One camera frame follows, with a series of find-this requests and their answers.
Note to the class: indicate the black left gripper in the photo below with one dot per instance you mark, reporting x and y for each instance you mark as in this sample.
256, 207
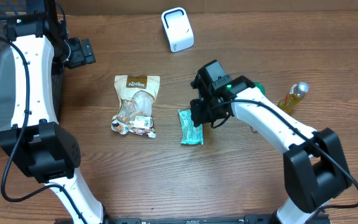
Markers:
81, 58

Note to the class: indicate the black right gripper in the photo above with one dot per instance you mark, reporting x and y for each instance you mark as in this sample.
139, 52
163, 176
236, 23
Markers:
201, 117

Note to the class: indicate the teal snack packet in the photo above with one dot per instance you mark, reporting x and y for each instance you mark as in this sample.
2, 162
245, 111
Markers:
191, 135

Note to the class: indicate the green lid white jar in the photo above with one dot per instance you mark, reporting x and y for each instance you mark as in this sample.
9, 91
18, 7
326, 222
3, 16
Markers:
260, 87

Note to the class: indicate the beige Pantree snack pouch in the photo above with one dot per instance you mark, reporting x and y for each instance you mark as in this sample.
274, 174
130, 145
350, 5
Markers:
137, 96

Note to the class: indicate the yellow Vim liquid bottle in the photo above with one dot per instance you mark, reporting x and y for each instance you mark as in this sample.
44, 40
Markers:
296, 94

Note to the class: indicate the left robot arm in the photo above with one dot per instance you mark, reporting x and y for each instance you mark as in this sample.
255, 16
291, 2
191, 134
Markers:
36, 143

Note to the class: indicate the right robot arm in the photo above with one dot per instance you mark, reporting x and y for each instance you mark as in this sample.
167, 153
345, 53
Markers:
315, 167

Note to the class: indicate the white barcode scanner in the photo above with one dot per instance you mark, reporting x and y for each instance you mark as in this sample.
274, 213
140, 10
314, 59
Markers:
177, 29

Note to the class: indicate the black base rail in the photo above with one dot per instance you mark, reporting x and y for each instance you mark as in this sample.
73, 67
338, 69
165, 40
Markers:
248, 219

